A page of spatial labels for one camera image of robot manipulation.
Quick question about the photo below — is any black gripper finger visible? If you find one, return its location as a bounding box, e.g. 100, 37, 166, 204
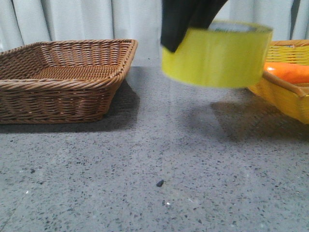
160, 0, 203, 53
189, 0, 227, 29

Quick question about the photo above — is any yellow tape roll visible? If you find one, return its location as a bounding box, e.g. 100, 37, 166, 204
162, 20, 273, 88

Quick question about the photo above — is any orange toy carrot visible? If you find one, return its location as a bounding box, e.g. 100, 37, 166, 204
264, 62, 309, 84

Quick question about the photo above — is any yellow wicker basket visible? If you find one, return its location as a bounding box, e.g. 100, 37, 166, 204
249, 40, 309, 124

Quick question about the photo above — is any brown wicker basket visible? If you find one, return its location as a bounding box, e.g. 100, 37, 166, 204
0, 39, 138, 124

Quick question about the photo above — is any white curtain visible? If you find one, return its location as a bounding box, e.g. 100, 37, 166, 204
0, 0, 309, 66

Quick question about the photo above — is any small black debris piece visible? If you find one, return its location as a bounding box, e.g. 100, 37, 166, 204
156, 180, 164, 187

